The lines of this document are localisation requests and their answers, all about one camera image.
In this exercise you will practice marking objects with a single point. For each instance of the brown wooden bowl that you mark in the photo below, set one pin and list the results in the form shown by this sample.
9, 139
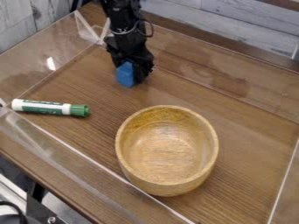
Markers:
167, 148

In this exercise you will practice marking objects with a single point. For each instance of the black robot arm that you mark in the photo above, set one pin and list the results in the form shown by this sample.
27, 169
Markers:
125, 9

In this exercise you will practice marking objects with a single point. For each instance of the blue rectangular block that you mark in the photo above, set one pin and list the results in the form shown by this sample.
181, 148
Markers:
125, 74

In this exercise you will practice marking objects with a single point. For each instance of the black table leg bracket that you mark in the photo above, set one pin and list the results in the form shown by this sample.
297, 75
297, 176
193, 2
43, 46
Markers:
37, 210

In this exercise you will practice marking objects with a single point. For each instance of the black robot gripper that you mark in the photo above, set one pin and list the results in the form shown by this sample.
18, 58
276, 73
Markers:
125, 45

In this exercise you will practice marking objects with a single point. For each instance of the green and white marker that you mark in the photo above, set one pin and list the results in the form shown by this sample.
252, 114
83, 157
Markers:
47, 107

